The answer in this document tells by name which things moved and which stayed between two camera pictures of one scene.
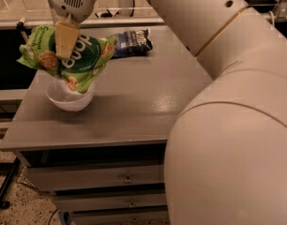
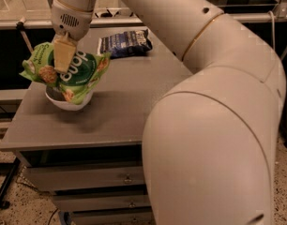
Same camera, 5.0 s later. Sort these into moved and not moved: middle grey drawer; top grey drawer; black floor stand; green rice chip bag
Moved: green rice chip bag
Not moved: middle grey drawer; black floor stand; top grey drawer
